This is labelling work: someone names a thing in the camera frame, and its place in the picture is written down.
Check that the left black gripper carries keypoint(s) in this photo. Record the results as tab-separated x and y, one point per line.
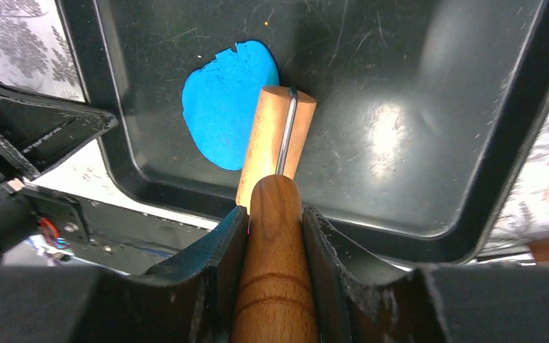
39	132

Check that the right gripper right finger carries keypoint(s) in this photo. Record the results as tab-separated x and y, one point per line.
361	298

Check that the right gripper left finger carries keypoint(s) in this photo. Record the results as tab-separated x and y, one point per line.
187	298

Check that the wooden dough roller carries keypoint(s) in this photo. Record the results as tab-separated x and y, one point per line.
275	301

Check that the blue dough piece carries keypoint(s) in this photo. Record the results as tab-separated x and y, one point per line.
219	101

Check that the black plastic tray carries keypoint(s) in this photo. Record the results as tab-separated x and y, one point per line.
426	110

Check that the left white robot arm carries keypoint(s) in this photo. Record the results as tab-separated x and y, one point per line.
18	219

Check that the floral tablecloth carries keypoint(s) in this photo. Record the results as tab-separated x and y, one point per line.
34	55

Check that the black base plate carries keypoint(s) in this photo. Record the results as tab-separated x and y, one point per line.
115	237

